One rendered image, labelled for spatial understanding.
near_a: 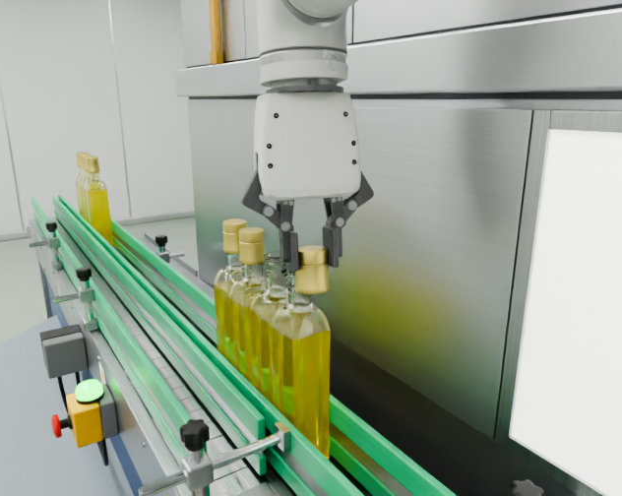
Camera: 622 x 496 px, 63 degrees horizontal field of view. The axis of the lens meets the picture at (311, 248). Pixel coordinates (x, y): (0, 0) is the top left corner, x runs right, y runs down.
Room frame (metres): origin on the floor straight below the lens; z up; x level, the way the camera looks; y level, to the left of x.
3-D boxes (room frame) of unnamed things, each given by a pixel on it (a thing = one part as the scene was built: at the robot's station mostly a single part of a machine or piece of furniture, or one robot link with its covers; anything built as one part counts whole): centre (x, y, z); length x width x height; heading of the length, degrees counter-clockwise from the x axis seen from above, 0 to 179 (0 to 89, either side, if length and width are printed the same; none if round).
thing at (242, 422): (1.25, 0.54, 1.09); 1.75 x 0.01 x 0.08; 33
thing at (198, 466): (0.46, 0.10, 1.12); 0.17 x 0.03 x 0.12; 123
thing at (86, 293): (0.93, 0.47, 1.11); 0.07 x 0.04 x 0.13; 123
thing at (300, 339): (0.56, 0.01, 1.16); 0.06 x 0.06 x 0.21; 34
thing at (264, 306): (0.61, 0.04, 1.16); 0.06 x 0.06 x 0.21; 34
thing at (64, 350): (1.01, 0.55, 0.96); 0.08 x 0.08 x 0.08; 33
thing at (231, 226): (0.71, 0.11, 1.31); 0.04 x 0.04 x 0.04
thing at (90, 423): (0.78, 0.39, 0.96); 0.07 x 0.07 x 0.07; 33
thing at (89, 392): (0.78, 0.39, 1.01); 0.04 x 0.04 x 0.03
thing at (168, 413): (1.21, 0.60, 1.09); 1.75 x 0.01 x 0.08; 33
